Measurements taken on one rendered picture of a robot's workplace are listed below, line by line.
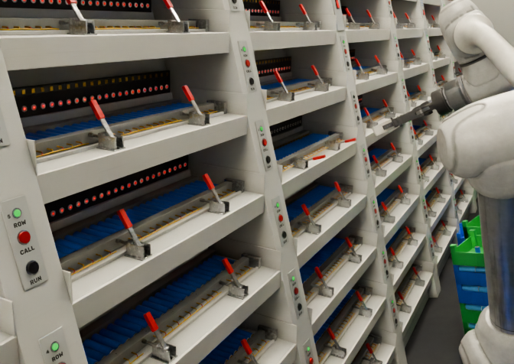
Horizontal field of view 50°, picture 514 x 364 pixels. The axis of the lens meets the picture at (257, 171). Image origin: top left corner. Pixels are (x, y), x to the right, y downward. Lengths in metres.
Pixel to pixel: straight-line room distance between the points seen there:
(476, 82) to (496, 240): 0.56
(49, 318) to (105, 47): 0.44
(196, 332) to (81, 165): 0.42
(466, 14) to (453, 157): 0.62
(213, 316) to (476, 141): 0.61
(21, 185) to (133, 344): 0.39
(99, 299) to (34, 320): 0.12
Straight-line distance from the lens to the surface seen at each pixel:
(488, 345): 1.40
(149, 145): 1.00
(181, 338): 1.10
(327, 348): 1.77
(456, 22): 1.58
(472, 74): 1.62
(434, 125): 3.30
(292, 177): 1.46
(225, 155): 1.34
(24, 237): 0.80
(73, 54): 0.92
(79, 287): 0.90
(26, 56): 0.86
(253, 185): 1.31
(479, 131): 1.03
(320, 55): 1.95
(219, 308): 1.19
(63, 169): 0.86
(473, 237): 2.44
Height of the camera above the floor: 1.14
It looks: 8 degrees down
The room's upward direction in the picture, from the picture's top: 12 degrees counter-clockwise
